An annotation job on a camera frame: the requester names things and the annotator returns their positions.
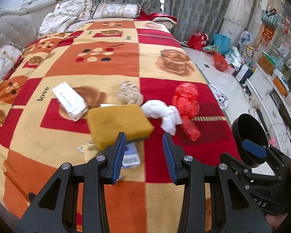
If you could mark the white cabinet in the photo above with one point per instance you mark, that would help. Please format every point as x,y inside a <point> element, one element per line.
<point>264,87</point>

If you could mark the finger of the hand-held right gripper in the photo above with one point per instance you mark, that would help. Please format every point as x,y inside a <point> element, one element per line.
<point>240,166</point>
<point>253,149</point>

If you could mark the blue barcode packet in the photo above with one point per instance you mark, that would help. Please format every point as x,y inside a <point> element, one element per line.
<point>132,154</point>

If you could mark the folded white quilt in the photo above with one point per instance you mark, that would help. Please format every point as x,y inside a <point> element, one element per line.
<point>58,23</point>

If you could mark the grey tufted sofa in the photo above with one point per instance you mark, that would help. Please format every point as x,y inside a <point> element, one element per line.
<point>9,31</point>

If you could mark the white tissue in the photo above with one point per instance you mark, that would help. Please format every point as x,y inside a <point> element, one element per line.
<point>157,110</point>

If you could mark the small red plastic bag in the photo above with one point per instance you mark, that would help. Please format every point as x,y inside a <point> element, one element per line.
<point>220,63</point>

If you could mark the white and dark bag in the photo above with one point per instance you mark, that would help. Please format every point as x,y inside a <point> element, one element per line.
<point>244,74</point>

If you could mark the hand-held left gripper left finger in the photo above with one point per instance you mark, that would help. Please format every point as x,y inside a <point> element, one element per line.
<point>120,155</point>

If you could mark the red shopping bag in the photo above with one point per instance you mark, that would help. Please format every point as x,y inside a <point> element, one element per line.
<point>197,41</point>

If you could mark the black bin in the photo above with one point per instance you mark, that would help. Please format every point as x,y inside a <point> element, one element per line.
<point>247,128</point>

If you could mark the brown paper bag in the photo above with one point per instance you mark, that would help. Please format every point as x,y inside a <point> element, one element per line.
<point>266,64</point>

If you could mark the colourful flat box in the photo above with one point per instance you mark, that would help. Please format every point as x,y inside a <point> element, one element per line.
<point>210,49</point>

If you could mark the white blue plastic bag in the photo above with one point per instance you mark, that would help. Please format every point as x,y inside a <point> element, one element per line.
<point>246,38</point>

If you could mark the striped tote bag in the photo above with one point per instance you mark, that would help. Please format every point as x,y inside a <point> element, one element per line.
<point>270,19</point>

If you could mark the orange box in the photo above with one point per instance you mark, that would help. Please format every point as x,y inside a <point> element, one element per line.
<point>280,86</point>

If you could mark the grey embroidered cushion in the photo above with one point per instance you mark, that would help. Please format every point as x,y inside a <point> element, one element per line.
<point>3,63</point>

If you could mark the red hanging decoration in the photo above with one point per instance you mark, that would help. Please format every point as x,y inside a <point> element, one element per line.
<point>267,34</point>

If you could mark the cat print stool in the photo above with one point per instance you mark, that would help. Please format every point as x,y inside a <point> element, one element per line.
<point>220,98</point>

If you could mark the small white carton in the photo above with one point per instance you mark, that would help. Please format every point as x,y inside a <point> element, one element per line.
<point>68,99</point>

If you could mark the lace covered standing unit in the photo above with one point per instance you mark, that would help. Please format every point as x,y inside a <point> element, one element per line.
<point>237,7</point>

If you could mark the yellow sponge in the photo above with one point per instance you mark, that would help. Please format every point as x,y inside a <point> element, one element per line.
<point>116,121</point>

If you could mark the printed blanket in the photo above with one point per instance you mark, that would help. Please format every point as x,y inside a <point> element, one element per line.
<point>116,65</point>

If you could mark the beige cloth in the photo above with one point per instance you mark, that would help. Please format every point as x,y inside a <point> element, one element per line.
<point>129,92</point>

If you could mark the striped embroidered pillow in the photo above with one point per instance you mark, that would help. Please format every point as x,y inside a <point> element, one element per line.
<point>116,11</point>

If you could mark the silver foil bag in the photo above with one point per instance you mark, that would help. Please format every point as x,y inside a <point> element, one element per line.
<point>234,58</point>

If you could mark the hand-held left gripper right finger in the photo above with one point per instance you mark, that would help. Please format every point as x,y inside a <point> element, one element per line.
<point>169,157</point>

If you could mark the folded red blanket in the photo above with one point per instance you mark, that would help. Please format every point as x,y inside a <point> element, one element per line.
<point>160,18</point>

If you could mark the cream fringed pillow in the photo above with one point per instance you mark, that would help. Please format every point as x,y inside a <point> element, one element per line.
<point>75,7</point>

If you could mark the blue shopping bag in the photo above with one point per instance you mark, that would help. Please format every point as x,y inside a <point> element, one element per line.
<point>222,43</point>

